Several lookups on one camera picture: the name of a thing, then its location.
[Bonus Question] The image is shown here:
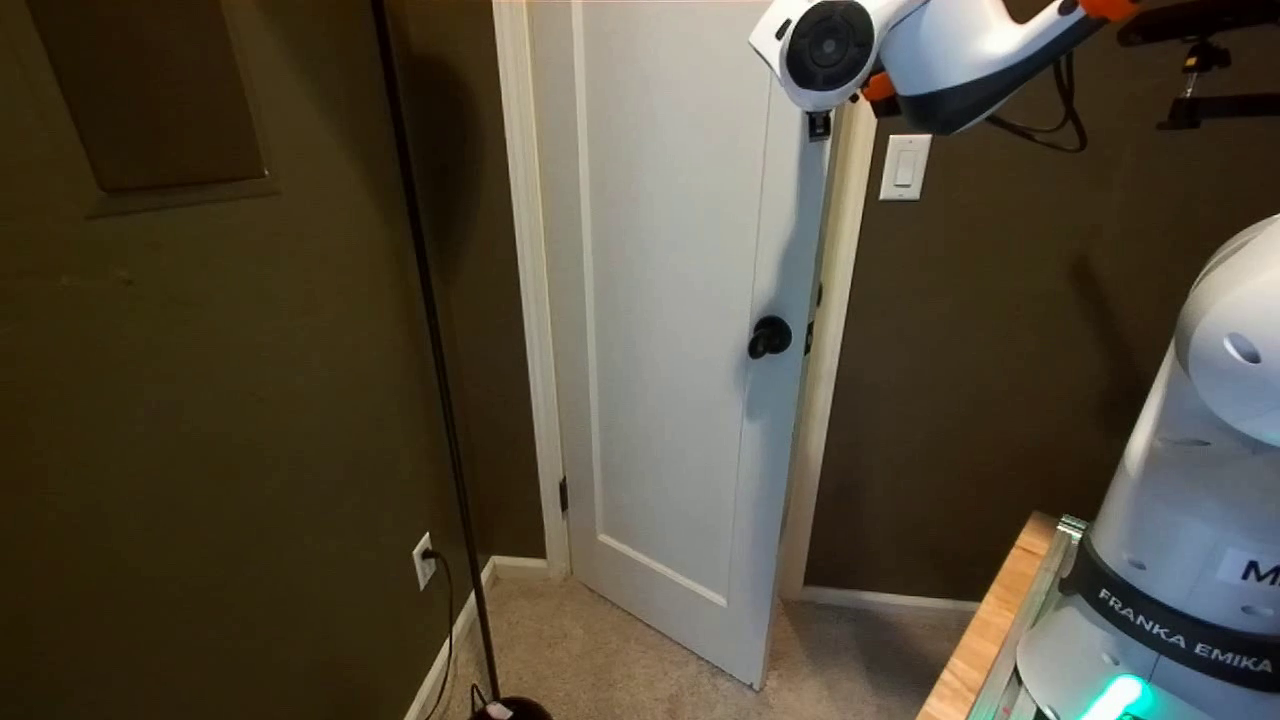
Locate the white pantry door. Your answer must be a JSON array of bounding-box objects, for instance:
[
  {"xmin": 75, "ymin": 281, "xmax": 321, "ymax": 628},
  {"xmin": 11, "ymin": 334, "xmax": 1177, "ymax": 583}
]
[{"xmin": 523, "ymin": 0, "xmax": 841, "ymax": 691}]

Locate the black round door knob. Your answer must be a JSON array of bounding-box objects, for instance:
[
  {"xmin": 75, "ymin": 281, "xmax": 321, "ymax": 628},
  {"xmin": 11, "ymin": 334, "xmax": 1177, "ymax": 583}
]
[{"xmin": 744, "ymin": 311, "xmax": 801, "ymax": 363}]

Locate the black floor lamp pole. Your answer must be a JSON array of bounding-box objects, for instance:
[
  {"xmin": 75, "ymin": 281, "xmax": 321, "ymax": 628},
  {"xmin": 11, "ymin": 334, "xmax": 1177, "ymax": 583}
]
[{"xmin": 367, "ymin": 0, "xmax": 507, "ymax": 710}]

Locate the white baseboard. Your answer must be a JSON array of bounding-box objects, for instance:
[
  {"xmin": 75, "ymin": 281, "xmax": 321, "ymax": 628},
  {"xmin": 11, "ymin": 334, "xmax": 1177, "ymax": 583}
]
[
  {"xmin": 398, "ymin": 554, "xmax": 552, "ymax": 720},
  {"xmin": 795, "ymin": 580, "xmax": 985, "ymax": 619}
]

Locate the black floor lamp base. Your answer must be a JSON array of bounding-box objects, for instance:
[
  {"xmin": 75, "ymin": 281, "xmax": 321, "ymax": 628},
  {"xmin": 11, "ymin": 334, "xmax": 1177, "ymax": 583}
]
[{"xmin": 468, "ymin": 691, "xmax": 555, "ymax": 720}]

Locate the white wall outlet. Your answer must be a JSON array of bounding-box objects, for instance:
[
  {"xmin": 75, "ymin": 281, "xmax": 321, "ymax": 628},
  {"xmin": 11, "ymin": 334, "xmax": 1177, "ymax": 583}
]
[{"xmin": 406, "ymin": 530, "xmax": 444, "ymax": 597}]

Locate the white light switch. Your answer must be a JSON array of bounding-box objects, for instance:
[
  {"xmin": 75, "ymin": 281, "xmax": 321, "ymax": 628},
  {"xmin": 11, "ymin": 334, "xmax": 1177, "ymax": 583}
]
[{"xmin": 874, "ymin": 129, "xmax": 934, "ymax": 203}]

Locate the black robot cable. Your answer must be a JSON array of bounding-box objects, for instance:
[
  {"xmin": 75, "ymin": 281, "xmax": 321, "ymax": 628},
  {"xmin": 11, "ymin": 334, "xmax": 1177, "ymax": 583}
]
[{"xmin": 986, "ymin": 52, "xmax": 1087, "ymax": 153}]

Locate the recessed brown wall panel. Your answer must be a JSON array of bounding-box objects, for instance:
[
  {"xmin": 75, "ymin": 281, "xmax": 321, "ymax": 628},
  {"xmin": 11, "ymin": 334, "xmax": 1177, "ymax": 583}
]
[{"xmin": 24, "ymin": 0, "xmax": 279, "ymax": 221}]

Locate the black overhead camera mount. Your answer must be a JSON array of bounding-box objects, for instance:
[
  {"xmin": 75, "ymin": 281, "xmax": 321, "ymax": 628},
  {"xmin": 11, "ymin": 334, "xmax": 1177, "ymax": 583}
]
[{"xmin": 1115, "ymin": 0, "xmax": 1280, "ymax": 134}]

